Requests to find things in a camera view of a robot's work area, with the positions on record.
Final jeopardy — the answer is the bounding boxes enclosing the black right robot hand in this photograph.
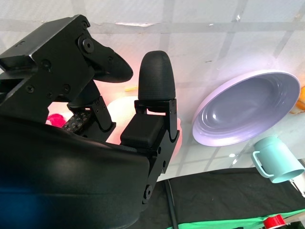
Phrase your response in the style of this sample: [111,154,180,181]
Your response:
[0,14,180,229]

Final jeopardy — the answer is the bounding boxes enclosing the pink plush doll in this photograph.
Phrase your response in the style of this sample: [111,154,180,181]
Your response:
[45,95,183,159]

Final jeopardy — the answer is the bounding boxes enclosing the lavender round plate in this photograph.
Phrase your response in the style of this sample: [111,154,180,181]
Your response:
[192,69,301,147]

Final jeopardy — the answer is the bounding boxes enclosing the black backdrop cloth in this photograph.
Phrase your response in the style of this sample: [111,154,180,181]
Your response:
[133,167,305,229]

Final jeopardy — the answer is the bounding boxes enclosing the green cloth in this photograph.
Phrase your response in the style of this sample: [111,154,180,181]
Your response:
[175,209,305,229]

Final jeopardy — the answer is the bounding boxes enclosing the red tape roll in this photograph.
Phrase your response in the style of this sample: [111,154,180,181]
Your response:
[263,214,286,229]

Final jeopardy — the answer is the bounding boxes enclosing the orange white striped pumpkin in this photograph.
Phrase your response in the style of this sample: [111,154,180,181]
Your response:
[289,85,305,115]

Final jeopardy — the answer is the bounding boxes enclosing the thick black cable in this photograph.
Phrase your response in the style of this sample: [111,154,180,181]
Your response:
[164,178,179,229]

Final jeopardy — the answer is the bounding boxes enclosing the light blue handled cup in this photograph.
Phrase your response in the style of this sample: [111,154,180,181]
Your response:
[252,135,305,184]

